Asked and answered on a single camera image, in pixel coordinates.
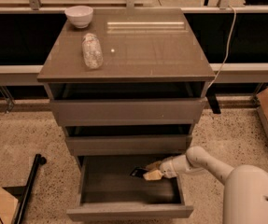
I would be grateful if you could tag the grey open bottom drawer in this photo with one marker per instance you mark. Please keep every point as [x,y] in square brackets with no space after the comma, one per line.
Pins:
[109,191]

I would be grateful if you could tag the grey drawer cabinet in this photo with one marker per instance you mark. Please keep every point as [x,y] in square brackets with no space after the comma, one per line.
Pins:
[148,53]

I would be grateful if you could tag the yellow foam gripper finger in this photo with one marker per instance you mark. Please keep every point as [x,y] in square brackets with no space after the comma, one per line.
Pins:
[153,165]
[153,175]

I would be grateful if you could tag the black rxbar chocolate bar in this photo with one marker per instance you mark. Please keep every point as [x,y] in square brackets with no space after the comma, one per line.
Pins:
[138,172]

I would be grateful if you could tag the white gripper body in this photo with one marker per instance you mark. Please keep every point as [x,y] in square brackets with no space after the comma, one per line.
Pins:
[168,169]

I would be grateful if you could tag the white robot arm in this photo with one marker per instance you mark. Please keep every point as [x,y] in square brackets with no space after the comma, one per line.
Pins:
[245,195]

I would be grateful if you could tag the black metal stand leg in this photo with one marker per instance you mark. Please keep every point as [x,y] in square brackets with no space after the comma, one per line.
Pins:
[23,193]

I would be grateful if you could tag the white ceramic bowl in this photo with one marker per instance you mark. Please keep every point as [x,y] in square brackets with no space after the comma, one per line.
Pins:
[79,16]

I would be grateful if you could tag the grey middle drawer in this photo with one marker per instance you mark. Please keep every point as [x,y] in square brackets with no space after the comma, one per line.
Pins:
[169,141]

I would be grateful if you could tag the metal window rail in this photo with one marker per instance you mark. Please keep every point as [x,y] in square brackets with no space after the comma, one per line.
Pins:
[26,75]

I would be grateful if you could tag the grey top drawer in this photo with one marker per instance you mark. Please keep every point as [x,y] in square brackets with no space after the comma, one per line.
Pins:
[121,112]

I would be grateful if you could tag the clear plastic bottle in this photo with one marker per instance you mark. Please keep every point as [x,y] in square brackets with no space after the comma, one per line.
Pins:
[92,52]

